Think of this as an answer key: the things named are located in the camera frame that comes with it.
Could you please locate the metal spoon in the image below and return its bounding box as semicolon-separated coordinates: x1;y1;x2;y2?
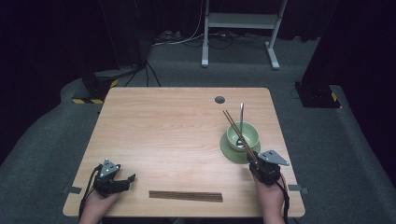
235;102;247;148

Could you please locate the black floor cable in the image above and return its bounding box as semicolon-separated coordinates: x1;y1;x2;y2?
124;60;162;88

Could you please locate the person's right hand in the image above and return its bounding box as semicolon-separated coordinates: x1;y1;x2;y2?
252;175;286;217

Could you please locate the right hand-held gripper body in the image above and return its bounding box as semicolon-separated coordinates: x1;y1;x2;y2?
248;149;290;187

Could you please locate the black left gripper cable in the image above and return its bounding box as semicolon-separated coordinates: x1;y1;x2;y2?
78;164;104;219

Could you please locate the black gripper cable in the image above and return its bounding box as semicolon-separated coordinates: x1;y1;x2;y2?
78;164;104;219
275;179;291;224

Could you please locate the black stand base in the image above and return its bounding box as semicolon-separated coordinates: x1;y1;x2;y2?
293;81;341;109

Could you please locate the white floor cable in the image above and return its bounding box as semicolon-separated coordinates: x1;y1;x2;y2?
151;0;207;48

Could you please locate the person's left hand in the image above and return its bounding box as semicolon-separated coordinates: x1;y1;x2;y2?
81;189;121;217

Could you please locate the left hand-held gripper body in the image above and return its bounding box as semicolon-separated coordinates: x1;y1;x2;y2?
92;158;131;198

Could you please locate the black base with striped tape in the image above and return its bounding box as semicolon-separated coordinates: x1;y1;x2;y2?
71;65;138;105

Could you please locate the grey tape piece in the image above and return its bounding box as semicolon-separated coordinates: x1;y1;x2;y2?
63;185;83;195
287;184;309;195

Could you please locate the white metal stand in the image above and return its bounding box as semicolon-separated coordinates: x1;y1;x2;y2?
201;0;290;71

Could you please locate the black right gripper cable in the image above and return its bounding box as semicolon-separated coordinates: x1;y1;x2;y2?
275;179;291;224

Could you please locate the green bowl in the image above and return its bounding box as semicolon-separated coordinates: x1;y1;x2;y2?
225;120;261;153

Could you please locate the green round saucer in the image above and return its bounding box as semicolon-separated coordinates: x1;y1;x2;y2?
219;132;262;164

